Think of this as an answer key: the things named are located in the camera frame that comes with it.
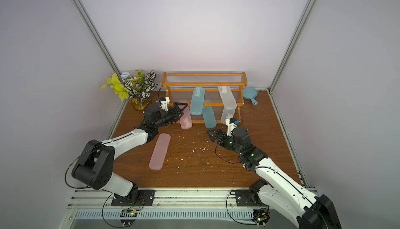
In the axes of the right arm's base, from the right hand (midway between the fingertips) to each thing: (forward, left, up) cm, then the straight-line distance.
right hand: (212, 131), depth 75 cm
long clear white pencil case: (+23, -10, -4) cm, 26 cm away
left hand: (+12, +13, +3) cm, 18 cm away
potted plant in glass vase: (+25, +45, +5) cm, 52 cm away
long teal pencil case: (+21, +9, -2) cm, 23 cm away
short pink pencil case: (+15, +17, -15) cm, 27 cm away
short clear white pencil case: (+26, -11, -16) cm, 32 cm away
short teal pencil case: (+20, +2, -16) cm, 26 cm away
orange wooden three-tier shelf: (+42, +23, -9) cm, 49 cm away
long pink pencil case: (-3, +30, -17) cm, 35 cm away
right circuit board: (-32, -23, -21) cm, 44 cm away
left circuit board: (-34, +40, -22) cm, 57 cm away
